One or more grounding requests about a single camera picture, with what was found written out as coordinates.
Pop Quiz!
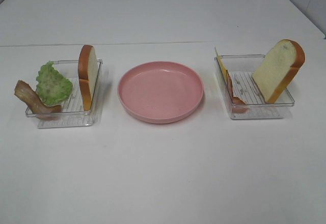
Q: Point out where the pink round plate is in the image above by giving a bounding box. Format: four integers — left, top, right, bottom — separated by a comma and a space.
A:
117, 61, 204, 124

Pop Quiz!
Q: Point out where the green lettuce leaf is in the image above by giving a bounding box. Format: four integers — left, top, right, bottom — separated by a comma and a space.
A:
36, 61, 73, 106

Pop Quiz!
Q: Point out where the left clear plastic tray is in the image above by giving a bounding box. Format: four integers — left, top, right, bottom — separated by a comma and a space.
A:
25, 59, 102, 128

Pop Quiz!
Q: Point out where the clear plastic tray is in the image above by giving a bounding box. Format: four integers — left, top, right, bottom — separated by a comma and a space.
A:
214, 54, 294, 120
25, 59, 102, 128

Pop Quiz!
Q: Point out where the bread slice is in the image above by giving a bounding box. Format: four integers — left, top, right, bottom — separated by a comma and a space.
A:
78, 45, 98, 111
252, 39, 305, 104

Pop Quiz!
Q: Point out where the brown bacon strip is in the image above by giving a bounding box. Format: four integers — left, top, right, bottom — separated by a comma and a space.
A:
14, 80, 62, 120

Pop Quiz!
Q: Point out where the right clear plastic tray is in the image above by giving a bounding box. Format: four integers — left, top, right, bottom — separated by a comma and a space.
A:
214, 54, 294, 120

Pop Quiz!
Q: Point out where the yellow cheese slice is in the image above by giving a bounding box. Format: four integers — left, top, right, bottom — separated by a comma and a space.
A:
214, 47, 227, 83

